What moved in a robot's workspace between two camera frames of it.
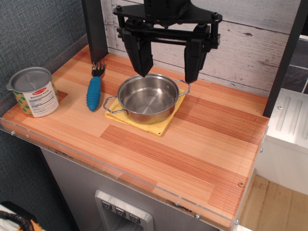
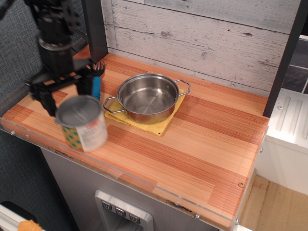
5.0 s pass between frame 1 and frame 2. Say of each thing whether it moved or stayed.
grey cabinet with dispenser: stayed
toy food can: moved
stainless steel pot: stayed
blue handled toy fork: stayed
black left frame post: stayed
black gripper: moved
